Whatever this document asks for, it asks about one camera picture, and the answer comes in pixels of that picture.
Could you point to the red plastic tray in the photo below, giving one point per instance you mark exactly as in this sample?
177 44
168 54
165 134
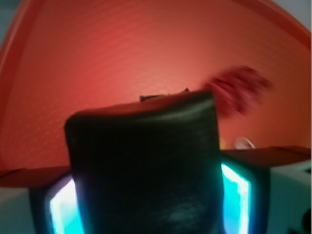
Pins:
62 56

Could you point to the crumpled red paper ball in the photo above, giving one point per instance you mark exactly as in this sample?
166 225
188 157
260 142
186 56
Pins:
237 90

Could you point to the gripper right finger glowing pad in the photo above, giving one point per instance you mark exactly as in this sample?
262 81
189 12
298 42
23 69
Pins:
267 190

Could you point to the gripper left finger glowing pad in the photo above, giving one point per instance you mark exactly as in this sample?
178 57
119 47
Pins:
39 201

